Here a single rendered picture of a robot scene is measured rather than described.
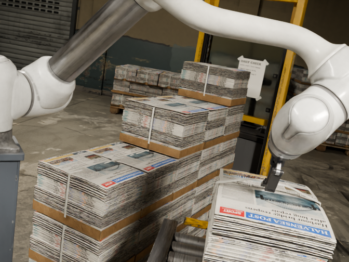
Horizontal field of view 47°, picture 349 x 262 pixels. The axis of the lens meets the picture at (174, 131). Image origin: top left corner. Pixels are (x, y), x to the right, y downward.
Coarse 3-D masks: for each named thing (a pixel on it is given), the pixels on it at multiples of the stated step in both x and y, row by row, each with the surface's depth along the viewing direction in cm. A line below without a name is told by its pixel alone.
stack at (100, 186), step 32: (64, 160) 172; (96, 160) 179; (128, 160) 187; (160, 160) 194; (192, 160) 216; (64, 192) 161; (96, 192) 152; (128, 192) 164; (160, 192) 191; (192, 192) 226; (64, 224) 165; (96, 224) 154; (160, 224) 199; (64, 256) 166; (96, 256) 157; (128, 256) 179
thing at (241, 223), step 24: (240, 192) 108; (216, 216) 94; (240, 216) 93; (264, 216) 95; (288, 216) 97; (312, 216) 100; (216, 240) 96; (240, 240) 95; (264, 240) 93; (288, 240) 92; (312, 240) 91
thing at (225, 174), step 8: (224, 176) 119; (232, 176) 121; (240, 176) 122; (248, 176) 124; (256, 176) 125; (264, 176) 128; (248, 184) 116; (256, 184) 117; (288, 184) 123; (296, 184) 126; (216, 192) 121; (288, 192) 114; (296, 192) 115; (304, 192) 117; (312, 192) 119
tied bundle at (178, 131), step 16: (128, 112) 211; (144, 112) 207; (160, 112) 202; (176, 112) 199; (208, 112) 219; (128, 128) 212; (144, 128) 208; (160, 128) 203; (176, 128) 198; (192, 128) 206; (160, 144) 204; (176, 144) 200; (192, 144) 210
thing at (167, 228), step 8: (168, 224) 135; (176, 224) 136; (160, 232) 128; (168, 232) 129; (160, 240) 123; (168, 240) 124; (152, 248) 118; (160, 248) 118; (168, 248) 119; (152, 256) 113; (160, 256) 114
